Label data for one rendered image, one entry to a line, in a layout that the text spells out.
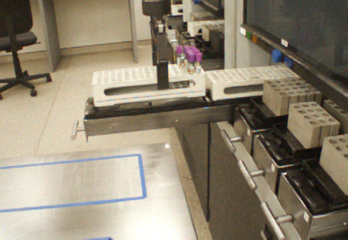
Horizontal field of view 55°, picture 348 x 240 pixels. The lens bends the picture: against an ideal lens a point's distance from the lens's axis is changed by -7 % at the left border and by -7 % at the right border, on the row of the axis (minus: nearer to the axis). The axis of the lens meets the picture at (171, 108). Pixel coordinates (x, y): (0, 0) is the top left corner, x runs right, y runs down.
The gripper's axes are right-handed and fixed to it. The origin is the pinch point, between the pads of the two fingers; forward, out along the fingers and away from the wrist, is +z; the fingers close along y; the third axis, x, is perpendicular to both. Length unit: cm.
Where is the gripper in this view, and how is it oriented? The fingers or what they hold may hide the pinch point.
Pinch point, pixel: (160, 73)
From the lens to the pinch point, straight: 96.4
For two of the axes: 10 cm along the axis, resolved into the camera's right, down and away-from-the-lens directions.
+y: 1.5, 4.2, -9.0
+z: 0.4, 9.0, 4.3
